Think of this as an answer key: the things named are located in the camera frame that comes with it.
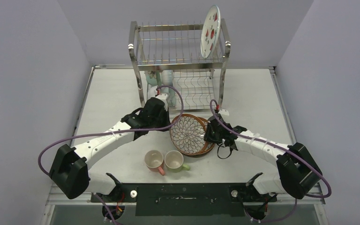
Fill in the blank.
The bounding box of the brown rim flower plate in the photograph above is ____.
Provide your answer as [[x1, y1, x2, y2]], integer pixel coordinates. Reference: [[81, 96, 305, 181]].
[[169, 113, 207, 156]]

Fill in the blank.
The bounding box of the stainless steel dish rack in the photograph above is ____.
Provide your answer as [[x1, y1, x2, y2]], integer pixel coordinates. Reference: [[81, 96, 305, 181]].
[[127, 19, 231, 111]]

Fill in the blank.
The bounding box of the strawberry pattern top plate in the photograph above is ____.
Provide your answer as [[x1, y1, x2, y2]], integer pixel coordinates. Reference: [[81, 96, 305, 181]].
[[200, 5, 221, 59]]

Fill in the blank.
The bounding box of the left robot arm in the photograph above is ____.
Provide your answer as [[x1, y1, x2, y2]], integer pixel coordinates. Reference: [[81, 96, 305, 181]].
[[49, 94, 170, 202]]

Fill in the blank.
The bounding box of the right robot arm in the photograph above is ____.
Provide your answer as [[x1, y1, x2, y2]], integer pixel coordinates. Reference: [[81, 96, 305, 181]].
[[204, 113, 323, 201]]

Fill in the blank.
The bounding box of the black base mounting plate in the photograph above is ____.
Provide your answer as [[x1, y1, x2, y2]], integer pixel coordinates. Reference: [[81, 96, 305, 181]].
[[91, 183, 277, 217]]

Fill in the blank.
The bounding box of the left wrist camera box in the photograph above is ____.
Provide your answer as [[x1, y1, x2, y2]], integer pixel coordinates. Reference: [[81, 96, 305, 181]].
[[155, 93, 169, 111]]

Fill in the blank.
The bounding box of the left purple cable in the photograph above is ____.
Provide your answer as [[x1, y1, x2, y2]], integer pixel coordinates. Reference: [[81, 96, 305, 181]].
[[37, 85, 185, 225]]

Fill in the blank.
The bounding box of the pink handled cream mug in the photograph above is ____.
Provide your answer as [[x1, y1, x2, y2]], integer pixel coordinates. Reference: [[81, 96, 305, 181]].
[[144, 150, 165, 176]]

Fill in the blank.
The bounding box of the green handled cream mug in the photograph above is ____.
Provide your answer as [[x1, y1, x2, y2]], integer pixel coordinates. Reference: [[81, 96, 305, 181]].
[[164, 150, 190, 173]]

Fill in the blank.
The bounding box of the aluminium right side rail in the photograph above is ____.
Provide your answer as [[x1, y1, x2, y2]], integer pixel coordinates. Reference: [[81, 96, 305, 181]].
[[268, 67, 296, 145]]

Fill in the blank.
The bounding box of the aluminium rail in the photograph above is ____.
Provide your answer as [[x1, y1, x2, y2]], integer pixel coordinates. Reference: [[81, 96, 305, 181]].
[[47, 185, 326, 219], [268, 67, 296, 145]]

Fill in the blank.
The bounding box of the aluminium front rail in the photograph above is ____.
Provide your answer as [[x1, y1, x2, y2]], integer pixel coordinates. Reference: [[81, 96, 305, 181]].
[[47, 185, 326, 219]]

